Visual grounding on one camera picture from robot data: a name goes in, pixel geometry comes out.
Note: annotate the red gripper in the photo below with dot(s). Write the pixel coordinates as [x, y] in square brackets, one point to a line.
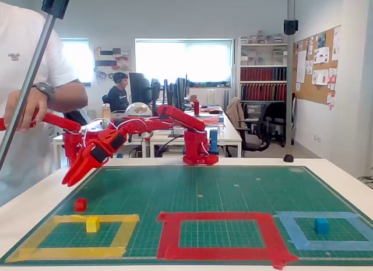
[92, 158]

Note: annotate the red toy brick cube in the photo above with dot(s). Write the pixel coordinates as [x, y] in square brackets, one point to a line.
[80, 205]

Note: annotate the red leader robot arm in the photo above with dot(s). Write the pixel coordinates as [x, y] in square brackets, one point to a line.
[58, 121]

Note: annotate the operator left forearm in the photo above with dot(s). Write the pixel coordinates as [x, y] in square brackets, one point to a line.
[70, 96]

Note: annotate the red follower robot arm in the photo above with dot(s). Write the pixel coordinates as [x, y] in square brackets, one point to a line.
[180, 116]

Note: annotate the yellow toy brick cube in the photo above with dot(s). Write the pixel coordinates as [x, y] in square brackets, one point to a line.
[92, 225]

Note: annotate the yellow tape square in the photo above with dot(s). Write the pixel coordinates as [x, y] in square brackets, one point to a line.
[73, 252]

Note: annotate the red tape square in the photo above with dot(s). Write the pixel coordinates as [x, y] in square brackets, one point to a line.
[218, 215]

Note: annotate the blue tape square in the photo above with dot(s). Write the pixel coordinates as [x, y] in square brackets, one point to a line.
[306, 214]

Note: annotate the blue toy brick cube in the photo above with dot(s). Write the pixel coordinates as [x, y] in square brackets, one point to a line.
[321, 226]

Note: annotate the operator left hand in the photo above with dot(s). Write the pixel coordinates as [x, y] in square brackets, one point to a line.
[32, 105]

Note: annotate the orange and blue bottle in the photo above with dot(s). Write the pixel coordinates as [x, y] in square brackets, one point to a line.
[106, 110]

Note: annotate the dark chair back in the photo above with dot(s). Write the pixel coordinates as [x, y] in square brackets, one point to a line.
[105, 99]

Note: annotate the seated person dark shirt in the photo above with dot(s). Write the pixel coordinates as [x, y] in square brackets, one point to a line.
[118, 97]

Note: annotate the white helmet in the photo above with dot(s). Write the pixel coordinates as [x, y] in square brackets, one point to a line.
[138, 109]

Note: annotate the dark wristwatch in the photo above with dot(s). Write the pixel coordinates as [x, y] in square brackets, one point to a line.
[45, 90]

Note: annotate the large black computer monitor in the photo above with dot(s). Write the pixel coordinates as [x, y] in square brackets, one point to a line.
[140, 87]

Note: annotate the slanted metal pole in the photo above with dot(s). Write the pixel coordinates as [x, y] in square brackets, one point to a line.
[29, 78]

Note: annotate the small bright window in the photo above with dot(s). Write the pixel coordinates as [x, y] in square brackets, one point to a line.
[78, 61]

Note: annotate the green cutting mat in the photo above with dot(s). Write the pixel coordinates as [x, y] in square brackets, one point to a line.
[204, 195]

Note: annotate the red bottle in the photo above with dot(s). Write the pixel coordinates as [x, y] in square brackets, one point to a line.
[197, 107]

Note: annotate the blue table clamp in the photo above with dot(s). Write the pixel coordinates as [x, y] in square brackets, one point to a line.
[214, 140]

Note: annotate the operator torso white shirt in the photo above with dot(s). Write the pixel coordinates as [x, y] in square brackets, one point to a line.
[17, 35]

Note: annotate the long white desk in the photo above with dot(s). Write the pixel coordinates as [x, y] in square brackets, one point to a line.
[233, 134]

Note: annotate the wide bright window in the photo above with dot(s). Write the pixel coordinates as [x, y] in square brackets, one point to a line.
[204, 61]

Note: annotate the beige jacket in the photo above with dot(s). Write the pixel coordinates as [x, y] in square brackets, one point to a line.
[234, 110]

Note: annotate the black clamp on slanted pole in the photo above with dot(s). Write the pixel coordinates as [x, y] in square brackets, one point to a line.
[55, 4]

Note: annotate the black office chair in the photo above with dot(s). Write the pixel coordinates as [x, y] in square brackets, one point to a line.
[272, 113]

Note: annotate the white bookshelf with binders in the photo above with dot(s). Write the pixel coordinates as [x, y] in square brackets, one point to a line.
[262, 74]

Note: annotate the black rubber foot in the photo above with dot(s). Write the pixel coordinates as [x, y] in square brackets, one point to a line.
[288, 158]

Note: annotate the upright metal pole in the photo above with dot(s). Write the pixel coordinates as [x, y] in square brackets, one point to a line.
[290, 78]

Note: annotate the cork pin board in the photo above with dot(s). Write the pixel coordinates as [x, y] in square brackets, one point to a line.
[306, 90]

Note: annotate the black clamp on upright pole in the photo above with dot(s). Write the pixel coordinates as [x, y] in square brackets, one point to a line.
[290, 26]

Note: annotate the green plant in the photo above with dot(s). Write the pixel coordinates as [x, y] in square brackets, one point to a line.
[367, 179]

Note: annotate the wall tool rack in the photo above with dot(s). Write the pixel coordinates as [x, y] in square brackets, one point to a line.
[112, 62]

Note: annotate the white wall outlet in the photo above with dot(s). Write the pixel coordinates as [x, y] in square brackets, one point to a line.
[317, 137]

